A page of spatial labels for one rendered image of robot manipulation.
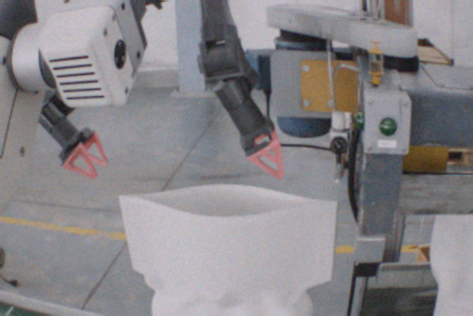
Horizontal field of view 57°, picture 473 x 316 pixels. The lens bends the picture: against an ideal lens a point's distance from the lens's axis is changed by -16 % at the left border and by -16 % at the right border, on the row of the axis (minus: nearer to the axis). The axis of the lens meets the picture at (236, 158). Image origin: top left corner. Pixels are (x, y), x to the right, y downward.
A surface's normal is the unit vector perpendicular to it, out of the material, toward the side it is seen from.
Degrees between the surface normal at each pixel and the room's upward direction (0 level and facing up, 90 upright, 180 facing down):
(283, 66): 90
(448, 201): 90
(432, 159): 90
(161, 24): 90
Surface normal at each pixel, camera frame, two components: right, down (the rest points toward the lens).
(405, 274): -0.18, 0.38
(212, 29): -0.33, 0.18
